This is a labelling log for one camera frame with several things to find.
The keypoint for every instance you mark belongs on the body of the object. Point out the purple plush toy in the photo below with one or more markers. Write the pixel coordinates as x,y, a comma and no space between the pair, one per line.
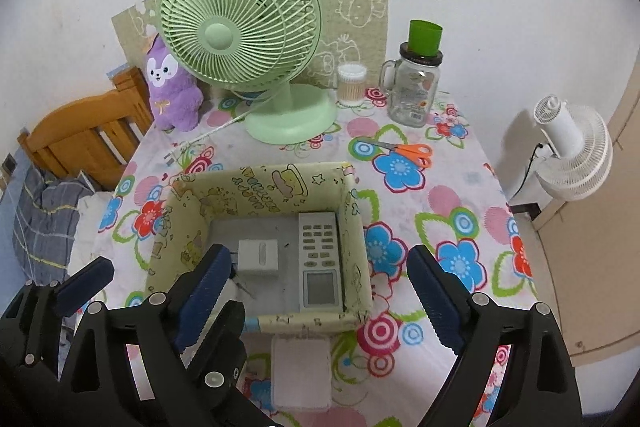
170,102

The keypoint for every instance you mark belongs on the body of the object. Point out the wooden bed headboard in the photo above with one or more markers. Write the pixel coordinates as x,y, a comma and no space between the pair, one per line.
75,132

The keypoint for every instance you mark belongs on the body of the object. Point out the cotton swab container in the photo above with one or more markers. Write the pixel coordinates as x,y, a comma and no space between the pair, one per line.
351,87

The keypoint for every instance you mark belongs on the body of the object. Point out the thin grey flat book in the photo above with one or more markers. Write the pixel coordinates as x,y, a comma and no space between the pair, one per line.
86,183

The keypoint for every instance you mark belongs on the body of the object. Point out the white charger block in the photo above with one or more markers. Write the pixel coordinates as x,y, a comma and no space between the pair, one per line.
257,257

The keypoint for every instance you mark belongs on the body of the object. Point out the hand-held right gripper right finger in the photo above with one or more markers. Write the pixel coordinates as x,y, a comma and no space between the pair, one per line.
435,302

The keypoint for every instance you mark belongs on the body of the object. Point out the floral tablecloth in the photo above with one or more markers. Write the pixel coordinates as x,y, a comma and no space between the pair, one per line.
450,217

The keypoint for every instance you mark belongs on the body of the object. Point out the green desk fan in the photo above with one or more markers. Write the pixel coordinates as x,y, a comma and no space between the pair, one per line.
225,37

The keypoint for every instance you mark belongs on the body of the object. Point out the beige wooden door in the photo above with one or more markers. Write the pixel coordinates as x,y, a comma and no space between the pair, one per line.
590,282

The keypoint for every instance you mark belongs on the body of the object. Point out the white square flat box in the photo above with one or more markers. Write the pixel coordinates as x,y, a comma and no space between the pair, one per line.
300,374

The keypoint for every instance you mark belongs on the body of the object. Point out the white remote control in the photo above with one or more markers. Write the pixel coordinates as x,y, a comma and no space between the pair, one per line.
320,257

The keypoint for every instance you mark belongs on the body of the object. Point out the glass mug jar green lid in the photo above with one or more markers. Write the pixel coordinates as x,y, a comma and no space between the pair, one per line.
410,102

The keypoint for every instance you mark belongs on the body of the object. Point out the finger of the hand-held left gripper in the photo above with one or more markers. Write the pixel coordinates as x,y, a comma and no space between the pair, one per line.
85,282
220,357

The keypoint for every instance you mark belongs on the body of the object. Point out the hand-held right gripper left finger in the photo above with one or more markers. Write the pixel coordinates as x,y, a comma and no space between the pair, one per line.
207,292

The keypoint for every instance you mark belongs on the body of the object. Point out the grey plaid pillow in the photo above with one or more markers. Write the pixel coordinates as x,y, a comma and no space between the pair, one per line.
45,212

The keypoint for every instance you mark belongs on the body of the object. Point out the yellow patterned storage box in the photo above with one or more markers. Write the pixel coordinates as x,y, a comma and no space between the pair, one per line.
190,227

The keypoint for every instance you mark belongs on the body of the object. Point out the dark brown shelf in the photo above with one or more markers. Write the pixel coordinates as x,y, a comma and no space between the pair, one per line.
522,209

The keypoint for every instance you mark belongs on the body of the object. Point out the white pedestal fan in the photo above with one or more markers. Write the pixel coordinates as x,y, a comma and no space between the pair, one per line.
575,147

